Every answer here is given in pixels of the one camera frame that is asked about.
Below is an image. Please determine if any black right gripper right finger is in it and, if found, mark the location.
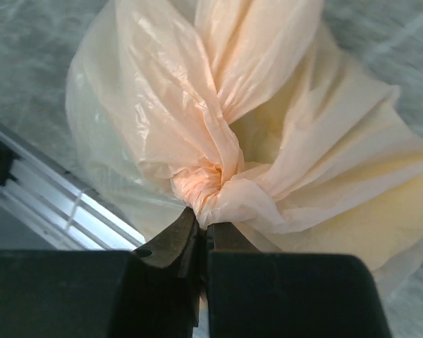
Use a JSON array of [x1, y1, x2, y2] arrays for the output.
[[206, 223, 388, 337]]

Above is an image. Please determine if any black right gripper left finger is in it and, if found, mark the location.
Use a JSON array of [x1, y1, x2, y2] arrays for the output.
[[0, 209, 200, 337]]

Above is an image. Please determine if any translucent orange plastic bag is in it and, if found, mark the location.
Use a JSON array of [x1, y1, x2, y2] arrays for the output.
[[66, 1, 423, 294]]

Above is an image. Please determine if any aluminium front rail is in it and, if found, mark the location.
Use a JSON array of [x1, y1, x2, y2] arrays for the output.
[[0, 124, 145, 250]]

